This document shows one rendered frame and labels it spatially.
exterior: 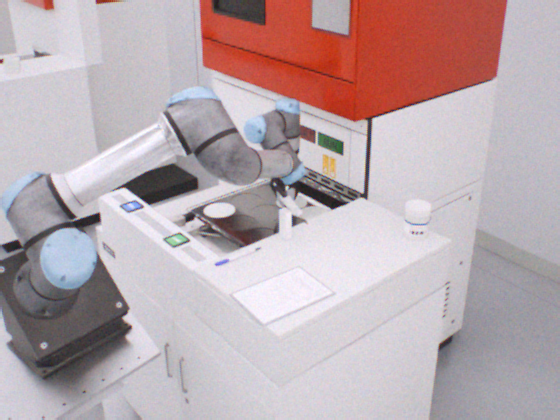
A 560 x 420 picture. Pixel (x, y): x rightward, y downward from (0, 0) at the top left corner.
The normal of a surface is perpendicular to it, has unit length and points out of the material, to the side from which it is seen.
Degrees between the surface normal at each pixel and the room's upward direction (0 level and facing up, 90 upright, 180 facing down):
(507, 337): 0
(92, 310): 44
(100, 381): 0
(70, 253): 52
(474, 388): 0
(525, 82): 90
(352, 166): 90
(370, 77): 90
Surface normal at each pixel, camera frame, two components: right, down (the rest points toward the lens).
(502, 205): -0.75, 0.28
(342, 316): 0.66, 0.33
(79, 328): 0.54, -0.45
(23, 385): 0.00, -0.90
